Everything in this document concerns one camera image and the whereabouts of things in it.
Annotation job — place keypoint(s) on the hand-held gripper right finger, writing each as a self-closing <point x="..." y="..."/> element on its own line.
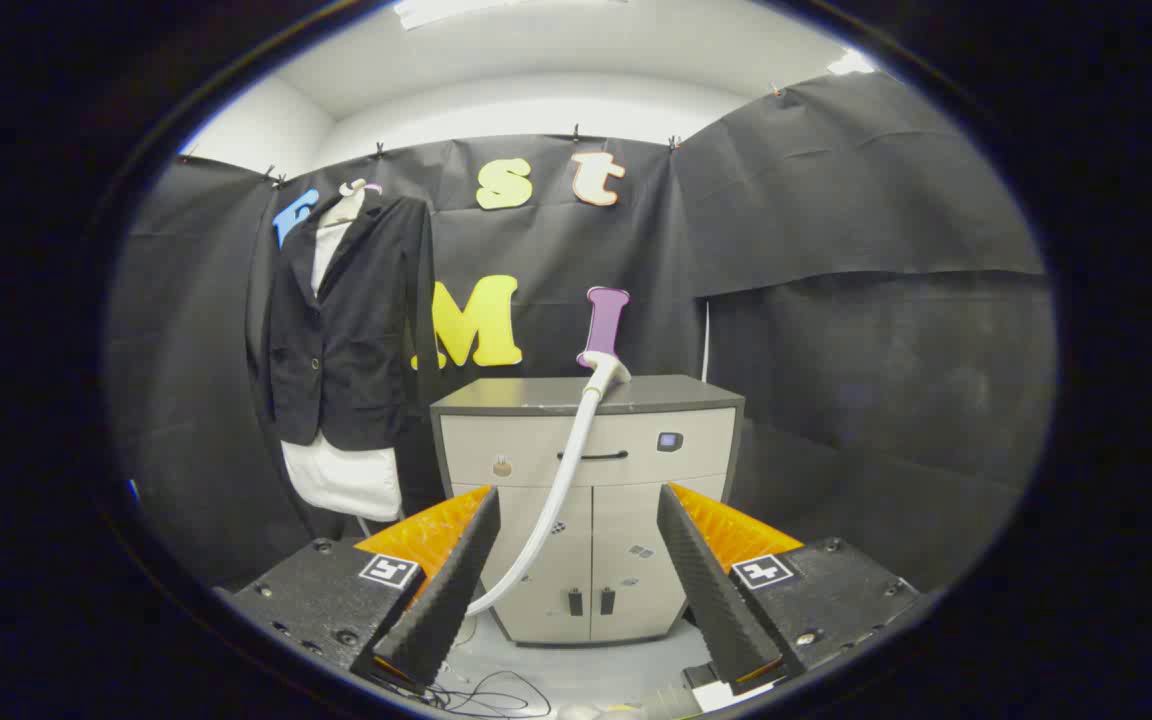
<point x="711" y="600"/>

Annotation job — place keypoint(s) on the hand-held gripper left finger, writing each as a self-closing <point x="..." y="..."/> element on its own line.
<point x="446" y="600"/>

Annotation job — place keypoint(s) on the white garment steamer head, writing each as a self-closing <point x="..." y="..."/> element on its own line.
<point x="576" y="450"/>

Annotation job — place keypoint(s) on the black suit jacket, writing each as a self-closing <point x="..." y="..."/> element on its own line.
<point x="356" y="330"/>

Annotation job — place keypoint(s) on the grey cabinet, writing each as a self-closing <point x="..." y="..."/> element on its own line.
<point x="636" y="460"/>

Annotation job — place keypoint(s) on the black backdrop cloth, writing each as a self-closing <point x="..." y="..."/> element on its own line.
<point x="836" y="250"/>

